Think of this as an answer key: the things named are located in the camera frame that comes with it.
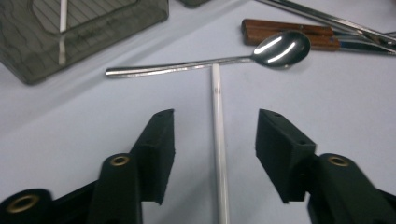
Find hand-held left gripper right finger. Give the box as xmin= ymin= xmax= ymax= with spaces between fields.
xmin=255 ymin=108 xmax=318 ymax=204

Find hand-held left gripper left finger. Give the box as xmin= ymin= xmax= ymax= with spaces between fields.
xmin=129 ymin=108 xmax=177 ymax=206

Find metal chopsticks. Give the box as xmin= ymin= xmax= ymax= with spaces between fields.
xmin=210 ymin=63 xmax=232 ymax=224

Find long-handled metal spoon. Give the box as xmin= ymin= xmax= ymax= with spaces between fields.
xmin=105 ymin=30 xmax=312 ymax=79

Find wooden-handled table knife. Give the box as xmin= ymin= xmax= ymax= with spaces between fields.
xmin=242 ymin=29 xmax=396 ymax=58

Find dark translucent plastic bin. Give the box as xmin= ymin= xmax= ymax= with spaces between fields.
xmin=0 ymin=0 xmax=170 ymax=86

